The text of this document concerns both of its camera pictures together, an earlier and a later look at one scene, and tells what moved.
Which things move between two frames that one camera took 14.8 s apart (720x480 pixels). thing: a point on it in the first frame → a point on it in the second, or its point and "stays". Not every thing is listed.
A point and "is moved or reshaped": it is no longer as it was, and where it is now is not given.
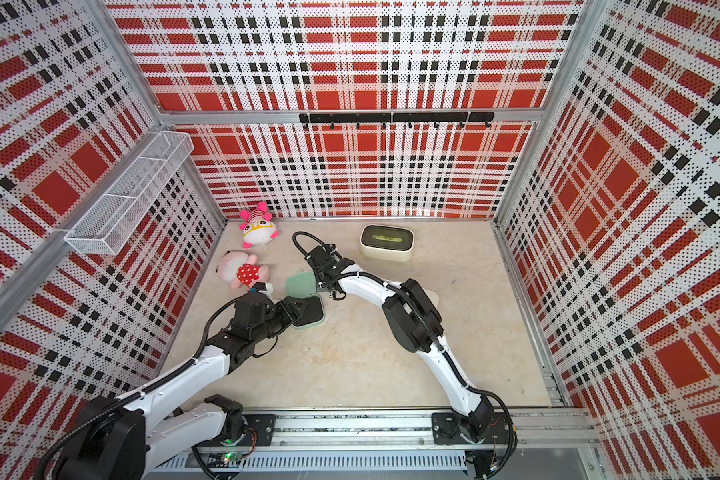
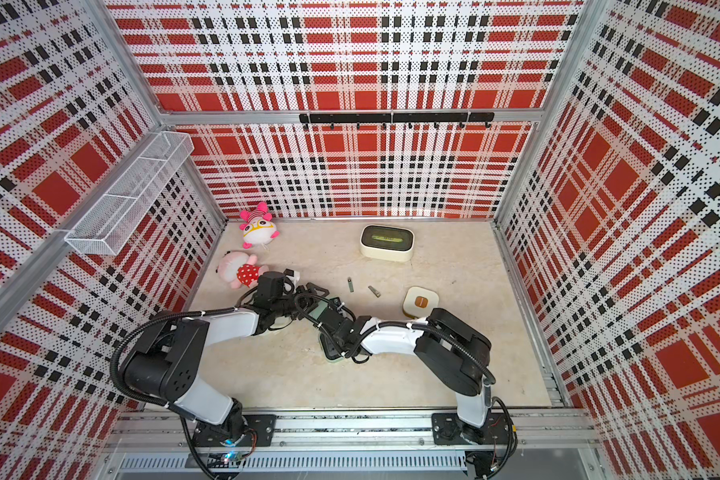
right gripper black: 319,280 → 331,349
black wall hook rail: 383,118 stays
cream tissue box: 386,243 stays
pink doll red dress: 239,269 stays
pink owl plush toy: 258,229 stays
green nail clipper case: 301,292 is moved or reshaped
